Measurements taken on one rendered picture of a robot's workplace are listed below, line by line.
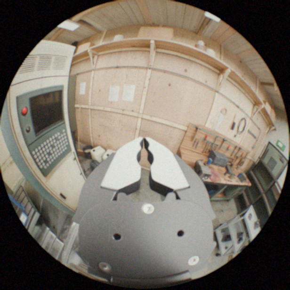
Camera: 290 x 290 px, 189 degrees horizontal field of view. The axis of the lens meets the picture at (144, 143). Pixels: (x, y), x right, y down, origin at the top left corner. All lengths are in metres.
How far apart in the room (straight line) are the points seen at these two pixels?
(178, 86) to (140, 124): 0.97
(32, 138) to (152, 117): 1.60
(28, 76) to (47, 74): 0.18
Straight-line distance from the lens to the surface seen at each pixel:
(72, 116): 2.68
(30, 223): 1.22
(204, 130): 1.69
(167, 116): 1.56
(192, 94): 1.61
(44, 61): 0.91
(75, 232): 0.94
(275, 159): 3.68
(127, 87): 1.67
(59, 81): 0.94
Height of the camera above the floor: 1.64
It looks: 31 degrees down
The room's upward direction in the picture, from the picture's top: 13 degrees clockwise
